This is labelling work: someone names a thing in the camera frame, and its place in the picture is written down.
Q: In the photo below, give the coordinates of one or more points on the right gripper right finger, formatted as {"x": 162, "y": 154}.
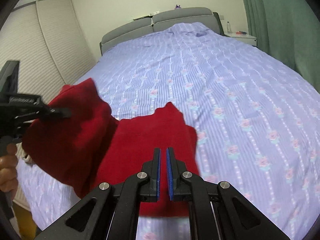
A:
{"x": 216, "y": 211}

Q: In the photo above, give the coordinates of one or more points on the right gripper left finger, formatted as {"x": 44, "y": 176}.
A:
{"x": 110, "y": 211}

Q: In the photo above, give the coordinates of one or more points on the red fleece garment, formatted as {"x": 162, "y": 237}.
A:
{"x": 91, "y": 146}

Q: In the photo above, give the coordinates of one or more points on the person's left hand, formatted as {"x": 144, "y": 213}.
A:
{"x": 8, "y": 174}

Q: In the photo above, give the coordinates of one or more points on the purple floral bed cover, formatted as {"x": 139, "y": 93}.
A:
{"x": 256, "y": 119}

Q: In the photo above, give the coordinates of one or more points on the grey padded headboard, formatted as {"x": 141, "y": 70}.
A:
{"x": 160, "y": 22}

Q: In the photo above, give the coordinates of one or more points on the white nightstand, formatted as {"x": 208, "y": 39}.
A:
{"x": 245, "y": 38}

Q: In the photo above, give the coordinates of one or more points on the clear plastic bottle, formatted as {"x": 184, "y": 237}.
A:
{"x": 228, "y": 27}

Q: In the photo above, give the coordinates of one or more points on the green curtain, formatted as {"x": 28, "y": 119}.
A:
{"x": 288, "y": 30}

